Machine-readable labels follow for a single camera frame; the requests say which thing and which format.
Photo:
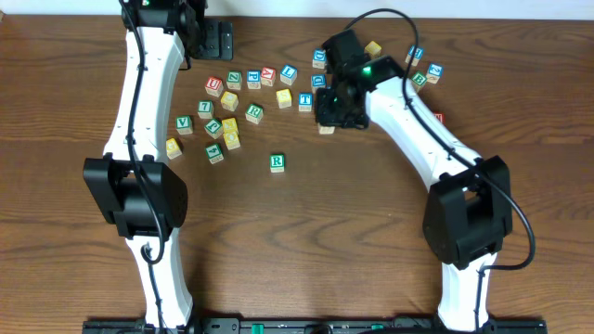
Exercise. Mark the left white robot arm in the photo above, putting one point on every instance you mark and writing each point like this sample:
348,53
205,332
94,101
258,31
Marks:
131,182

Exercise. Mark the yellow S block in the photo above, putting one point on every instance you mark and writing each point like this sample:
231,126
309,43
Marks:
284,98

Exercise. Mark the red M block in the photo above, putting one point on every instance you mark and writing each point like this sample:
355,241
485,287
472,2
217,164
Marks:
439,117

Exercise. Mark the yellow O block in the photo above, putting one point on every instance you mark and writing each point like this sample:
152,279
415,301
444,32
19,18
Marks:
232,140
325,130

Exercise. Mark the green 7 block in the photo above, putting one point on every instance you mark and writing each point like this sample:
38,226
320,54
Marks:
205,109

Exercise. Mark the green Z block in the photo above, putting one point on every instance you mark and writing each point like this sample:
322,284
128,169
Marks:
234,80

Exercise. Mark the blue d block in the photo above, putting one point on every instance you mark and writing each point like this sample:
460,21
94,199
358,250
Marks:
319,59
318,81

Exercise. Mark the blue D block upper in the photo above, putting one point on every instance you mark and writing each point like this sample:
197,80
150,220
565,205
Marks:
319,59

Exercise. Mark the green R block placed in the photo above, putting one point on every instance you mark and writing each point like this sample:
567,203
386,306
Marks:
277,163

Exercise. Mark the yellow K block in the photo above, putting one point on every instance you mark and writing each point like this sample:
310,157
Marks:
230,125

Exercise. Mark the green V block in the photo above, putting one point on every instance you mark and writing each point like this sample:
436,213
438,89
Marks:
184,125

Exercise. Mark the yellow block top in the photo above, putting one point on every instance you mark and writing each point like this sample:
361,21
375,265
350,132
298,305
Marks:
373,49

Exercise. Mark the green R block left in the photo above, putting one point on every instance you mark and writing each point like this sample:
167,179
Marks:
254,113

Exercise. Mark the red A block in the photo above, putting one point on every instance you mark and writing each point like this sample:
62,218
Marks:
268,76

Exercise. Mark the green B block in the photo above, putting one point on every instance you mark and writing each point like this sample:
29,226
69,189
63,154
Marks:
418,80

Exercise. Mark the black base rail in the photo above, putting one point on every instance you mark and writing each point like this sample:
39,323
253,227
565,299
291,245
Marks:
228,325

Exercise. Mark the blue L block upper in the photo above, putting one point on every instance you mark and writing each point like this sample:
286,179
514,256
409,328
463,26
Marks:
288,74

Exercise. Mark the red U block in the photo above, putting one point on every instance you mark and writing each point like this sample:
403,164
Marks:
214,86

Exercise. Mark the green J block left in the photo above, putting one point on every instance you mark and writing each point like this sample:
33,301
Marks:
214,128

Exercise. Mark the blue D block lower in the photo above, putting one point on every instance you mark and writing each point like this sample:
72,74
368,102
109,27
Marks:
318,81

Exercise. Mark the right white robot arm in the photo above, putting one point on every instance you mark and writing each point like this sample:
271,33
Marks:
465,219

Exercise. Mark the yellow G block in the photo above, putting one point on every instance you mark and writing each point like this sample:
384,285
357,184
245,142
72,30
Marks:
173,149

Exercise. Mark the blue T block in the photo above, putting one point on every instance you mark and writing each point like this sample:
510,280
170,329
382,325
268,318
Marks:
305,102

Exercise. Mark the green 4 block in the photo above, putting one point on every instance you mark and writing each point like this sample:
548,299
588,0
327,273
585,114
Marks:
214,153

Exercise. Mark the blue P block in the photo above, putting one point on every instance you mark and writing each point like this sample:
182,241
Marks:
253,79

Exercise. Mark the blue H block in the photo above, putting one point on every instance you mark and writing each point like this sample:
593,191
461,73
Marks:
414,55

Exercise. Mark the blue 2 block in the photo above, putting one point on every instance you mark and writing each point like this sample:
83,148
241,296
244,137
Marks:
434,73

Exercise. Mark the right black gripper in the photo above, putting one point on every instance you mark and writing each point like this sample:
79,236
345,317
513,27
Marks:
324,117

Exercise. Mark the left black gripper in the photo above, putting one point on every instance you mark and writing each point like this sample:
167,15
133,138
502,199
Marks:
215,40

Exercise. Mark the yellow C block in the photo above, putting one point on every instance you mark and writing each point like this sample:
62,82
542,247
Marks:
229,101

